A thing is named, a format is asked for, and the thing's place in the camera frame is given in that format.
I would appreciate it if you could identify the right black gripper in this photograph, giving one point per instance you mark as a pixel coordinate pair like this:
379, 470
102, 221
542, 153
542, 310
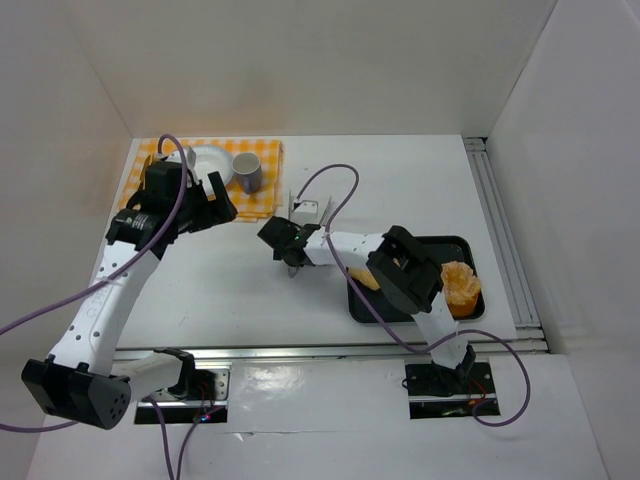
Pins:
279, 240

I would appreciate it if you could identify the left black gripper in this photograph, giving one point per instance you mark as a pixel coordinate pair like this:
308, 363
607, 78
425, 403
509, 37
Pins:
201, 209

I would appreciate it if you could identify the long bread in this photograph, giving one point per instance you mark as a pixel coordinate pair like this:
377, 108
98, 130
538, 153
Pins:
364, 277

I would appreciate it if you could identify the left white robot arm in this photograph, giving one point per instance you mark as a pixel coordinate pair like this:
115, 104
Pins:
78, 380

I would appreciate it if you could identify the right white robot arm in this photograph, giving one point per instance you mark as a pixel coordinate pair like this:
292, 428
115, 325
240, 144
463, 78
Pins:
407, 276

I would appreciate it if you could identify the white paper plate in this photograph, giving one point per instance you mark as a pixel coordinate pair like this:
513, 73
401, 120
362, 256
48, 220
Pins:
211, 158

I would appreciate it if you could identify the yellow checkered cloth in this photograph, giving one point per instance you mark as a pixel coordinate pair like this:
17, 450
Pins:
232, 159

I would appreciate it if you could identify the lavender mug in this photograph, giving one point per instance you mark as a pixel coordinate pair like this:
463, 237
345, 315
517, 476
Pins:
249, 172

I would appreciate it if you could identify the black tray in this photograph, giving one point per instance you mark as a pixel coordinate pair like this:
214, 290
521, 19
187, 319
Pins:
442, 249

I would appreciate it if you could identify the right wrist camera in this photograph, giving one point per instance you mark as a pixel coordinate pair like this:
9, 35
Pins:
305, 211

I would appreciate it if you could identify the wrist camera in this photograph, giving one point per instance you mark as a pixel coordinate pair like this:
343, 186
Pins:
187, 157
305, 211

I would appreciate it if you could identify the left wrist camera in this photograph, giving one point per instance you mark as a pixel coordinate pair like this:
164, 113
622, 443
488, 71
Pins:
187, 157

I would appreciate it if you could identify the aluminium rail front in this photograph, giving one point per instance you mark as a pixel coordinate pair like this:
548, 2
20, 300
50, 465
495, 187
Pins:
227, 356

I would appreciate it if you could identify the aluminium rail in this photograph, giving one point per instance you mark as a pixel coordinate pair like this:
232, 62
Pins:
227, 356
531, 336

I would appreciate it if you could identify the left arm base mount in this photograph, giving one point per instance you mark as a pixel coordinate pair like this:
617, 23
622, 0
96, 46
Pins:
206, 401

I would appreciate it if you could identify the sugared ring pastry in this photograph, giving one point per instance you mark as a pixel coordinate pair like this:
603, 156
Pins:
461, 288

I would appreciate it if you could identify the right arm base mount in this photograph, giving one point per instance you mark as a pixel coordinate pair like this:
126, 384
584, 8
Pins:
431, 397

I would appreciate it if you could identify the aluminium rail right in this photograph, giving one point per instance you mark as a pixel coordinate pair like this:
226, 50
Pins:
531, 336

